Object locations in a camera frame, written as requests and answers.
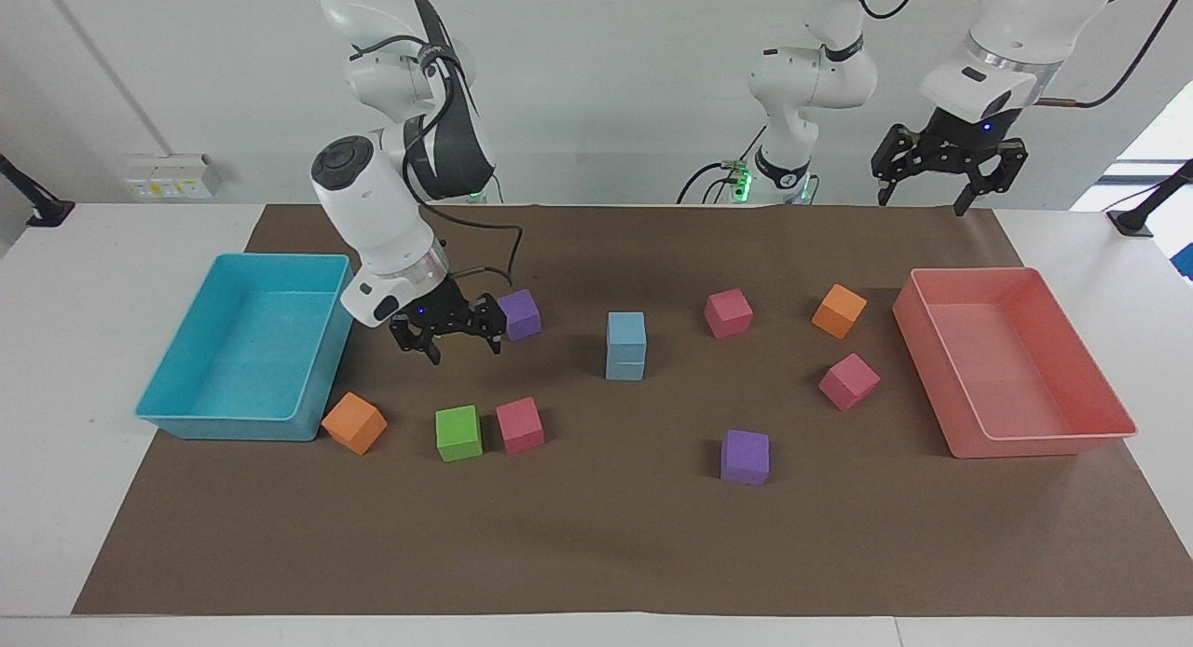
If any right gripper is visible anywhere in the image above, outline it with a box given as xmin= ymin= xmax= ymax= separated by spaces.
xmin=389 ymin=276 xmax=510 ymax=367

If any pink plastic bin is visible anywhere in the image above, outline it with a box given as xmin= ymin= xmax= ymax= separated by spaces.
xmin=891 ymin=266 xmax=1139 ymax=461

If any black stand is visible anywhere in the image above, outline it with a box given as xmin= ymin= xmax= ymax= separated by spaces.
xmin=1105 ymin=158 xmax=1193 ymax=239
xmin=0 ymin=153 xmax=76 ymax=229

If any orange block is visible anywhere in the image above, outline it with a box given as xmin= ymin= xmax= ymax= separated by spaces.
xmin=810 ymin=283 xmax=869 ymax=340
xmin=321 ymin=391 xmax=389 ymax=457

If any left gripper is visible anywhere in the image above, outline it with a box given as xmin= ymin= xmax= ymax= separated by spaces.
xmin=871 ymin=106 xmax=1029 ymax=218

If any blue plastic bin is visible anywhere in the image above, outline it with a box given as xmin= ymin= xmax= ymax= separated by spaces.
xmin=134 ymin=252 xmax=356 ymax=443

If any purple block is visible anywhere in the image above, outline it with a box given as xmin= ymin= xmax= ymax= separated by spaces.
xmin=496 ymin=288 xmax=543 ymax=342
xmin=720 ymin=429 xmax=772 ymax=487

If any green block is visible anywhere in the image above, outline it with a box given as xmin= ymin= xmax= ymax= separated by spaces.
xmin=434 ymin=405 xmax=485 ymax=463

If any white wall socket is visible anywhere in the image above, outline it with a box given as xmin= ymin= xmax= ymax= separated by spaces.
xmin=123 ymin=152 xmax=224 ymax=201

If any pink block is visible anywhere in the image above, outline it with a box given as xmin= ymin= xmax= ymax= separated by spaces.
xmin=703 ymin=287 xmax=755 ymax=340
xmin=818 ymin=352 xmax=882 ymax=413
xmin=495 ymin=396 xmax=545 ymax=455

